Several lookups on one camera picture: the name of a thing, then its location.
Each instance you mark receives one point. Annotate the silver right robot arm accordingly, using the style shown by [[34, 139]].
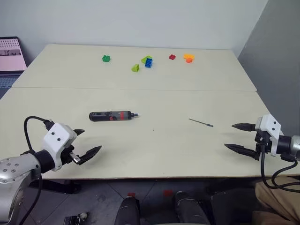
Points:
[[293, 145]]

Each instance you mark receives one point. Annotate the red toy block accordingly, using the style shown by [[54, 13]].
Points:
[[172, 57]]

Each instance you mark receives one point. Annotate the orange toy block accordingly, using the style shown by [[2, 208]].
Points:
[[189, 60]]

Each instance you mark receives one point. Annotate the yellow toy block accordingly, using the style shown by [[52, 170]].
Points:
[[188, 56]]

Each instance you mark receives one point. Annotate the small metal device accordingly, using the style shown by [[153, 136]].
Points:
[[75, 219]]

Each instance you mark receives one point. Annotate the metal screwdriver bit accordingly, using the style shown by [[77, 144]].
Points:
[[201, 122]]

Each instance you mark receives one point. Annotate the tan cloth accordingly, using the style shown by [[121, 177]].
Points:
[[276, 204]]

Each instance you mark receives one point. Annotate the large lime green toy block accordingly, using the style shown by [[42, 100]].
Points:
[[144, 59]]

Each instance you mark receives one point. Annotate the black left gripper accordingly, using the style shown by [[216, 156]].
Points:
[[66, 155]]

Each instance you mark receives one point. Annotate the black table foot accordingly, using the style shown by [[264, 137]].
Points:
[[61, 186]]

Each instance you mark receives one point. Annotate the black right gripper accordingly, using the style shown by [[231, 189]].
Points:
[[262, 140]]

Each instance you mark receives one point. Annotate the dark rounded shape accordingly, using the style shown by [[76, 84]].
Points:
[[189, 208], [127, 211]]

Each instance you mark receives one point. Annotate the black bulky object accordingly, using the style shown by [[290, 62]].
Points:
[[232, 201]]

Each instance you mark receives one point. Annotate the dark green toy block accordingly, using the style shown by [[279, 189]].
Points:
[[106, 58]]

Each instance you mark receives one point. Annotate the grey electric screwdriver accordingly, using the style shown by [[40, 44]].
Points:
[[110, 116]]

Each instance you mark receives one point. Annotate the open laptop with pink screen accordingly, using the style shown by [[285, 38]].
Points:
[[10, 58]]

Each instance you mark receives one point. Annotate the blue toy block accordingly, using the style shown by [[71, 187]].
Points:
[[148, 62]]

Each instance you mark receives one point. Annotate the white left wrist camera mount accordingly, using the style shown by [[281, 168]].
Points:
[[57, 138]]

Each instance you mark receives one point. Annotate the small lime green toy block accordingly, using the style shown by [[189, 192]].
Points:
[[135, 68]]

